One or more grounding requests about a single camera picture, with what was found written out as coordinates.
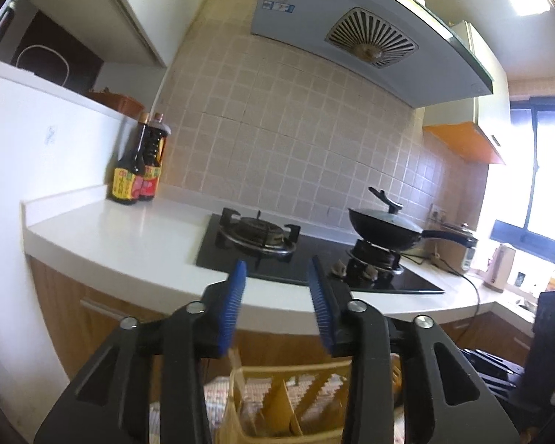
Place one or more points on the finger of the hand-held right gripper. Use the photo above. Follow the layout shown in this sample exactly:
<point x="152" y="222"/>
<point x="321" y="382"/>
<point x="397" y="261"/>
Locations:
<point x="498" y="386"/>
<point x="492" y="361"/>

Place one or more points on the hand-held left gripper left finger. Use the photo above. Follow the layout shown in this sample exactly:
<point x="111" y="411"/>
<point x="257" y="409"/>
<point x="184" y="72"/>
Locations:
<point x="233" y="307"/>

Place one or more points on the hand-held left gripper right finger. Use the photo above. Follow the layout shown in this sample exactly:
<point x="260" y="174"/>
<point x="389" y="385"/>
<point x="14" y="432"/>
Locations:
<point x="321" y="307"/>

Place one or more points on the yellow plastic divided basket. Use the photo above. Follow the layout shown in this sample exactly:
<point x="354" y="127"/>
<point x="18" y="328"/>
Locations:
<point x="270" y="375"/>

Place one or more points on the cooktop knob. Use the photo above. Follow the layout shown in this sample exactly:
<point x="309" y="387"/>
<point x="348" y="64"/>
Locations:
<point x="369" y="273"/>
<point x="338" y="269"/>

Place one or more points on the black glass gas cooktop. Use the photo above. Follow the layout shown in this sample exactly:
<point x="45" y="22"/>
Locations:
<point x="314" y="252"/>

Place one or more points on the black burner grate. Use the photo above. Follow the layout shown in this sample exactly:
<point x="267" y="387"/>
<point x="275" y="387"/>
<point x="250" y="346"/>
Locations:
<point x="374" y="259"/>
<point x="258" y="233"/>

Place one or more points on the beige electric kettle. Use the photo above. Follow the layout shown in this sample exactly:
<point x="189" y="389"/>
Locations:
<point x="499" y="270"/>

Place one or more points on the black wok pan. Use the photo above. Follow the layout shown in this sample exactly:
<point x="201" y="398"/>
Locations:
<point x="388" y="233"/>

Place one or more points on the white rice cooker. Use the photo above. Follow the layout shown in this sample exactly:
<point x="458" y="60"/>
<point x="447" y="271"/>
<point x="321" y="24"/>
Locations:
<point x="467" y="252"/>

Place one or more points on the glass pan lid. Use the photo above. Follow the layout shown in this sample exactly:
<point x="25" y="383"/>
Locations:
<point x="386" y="212"/>

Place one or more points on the dark framed window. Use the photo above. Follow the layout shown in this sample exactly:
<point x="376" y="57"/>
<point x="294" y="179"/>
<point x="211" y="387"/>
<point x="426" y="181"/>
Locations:
<point x="541" y="222"/>

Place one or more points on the small dark soy sauce bottle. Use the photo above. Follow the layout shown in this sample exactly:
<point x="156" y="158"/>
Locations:
<point x="126" y="180"/>

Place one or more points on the wooden base cabinet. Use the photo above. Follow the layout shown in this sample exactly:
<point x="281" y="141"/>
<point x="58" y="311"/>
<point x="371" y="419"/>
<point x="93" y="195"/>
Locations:
<point x="64" y="328"/>

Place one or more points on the large dark soy sauce bottle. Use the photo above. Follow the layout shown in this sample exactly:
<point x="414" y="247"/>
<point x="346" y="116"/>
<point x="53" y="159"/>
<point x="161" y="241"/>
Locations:
<point x="153" y="152"/>

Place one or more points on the orange bowl on fridge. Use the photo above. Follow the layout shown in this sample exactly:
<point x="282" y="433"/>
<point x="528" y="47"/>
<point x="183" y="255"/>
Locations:
<point x="118" y="101"/>

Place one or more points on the white range hood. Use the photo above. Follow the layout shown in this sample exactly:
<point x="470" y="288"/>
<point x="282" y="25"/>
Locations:
<point x="305" y="51"/>

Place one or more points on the wall power outlet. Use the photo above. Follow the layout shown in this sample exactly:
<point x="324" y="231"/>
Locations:
<point x="438" y="213"/>

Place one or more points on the cream and orange wall cabinet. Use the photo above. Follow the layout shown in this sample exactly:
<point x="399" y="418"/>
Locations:
<point x="471" y="141"/>

